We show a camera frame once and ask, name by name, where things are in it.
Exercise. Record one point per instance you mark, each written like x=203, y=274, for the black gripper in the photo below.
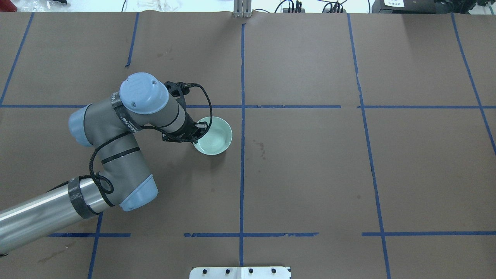
x=190, y=126

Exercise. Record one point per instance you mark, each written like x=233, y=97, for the black power adapter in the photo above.
x=403, y=7

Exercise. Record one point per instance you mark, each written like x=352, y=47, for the aluminium frame post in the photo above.
x=242, y=8

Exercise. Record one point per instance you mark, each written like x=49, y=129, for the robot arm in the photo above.
x=117, y=173

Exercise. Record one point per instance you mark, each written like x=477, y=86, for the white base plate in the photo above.
x=253, y=272

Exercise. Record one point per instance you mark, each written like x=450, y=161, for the mint green bowl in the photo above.
x=217, y=139

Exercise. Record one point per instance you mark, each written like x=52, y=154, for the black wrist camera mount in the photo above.
x=178, y=90

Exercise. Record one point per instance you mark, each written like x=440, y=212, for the brown paper table cover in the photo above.
x=363, y=145

